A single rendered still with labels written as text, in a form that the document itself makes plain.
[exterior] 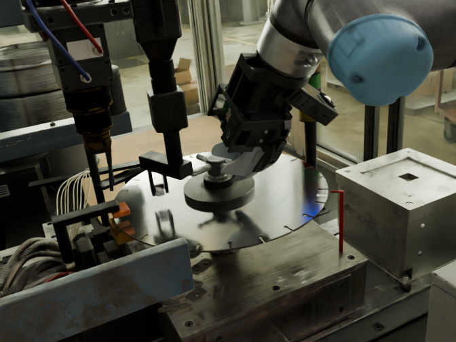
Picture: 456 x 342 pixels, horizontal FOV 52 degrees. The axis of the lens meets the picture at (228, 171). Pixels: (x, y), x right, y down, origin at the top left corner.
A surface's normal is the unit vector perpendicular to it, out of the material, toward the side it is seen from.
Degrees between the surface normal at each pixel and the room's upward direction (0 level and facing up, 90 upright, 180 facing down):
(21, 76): 90
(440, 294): 90
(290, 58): 107
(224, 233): 0
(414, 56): 117
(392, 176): 0
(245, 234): 0
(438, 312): 90
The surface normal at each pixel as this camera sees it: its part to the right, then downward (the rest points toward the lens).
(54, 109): 0.55, 0.30
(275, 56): -0.53, 0.47
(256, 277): -0.09, -0.91
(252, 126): 0.40, 0.74
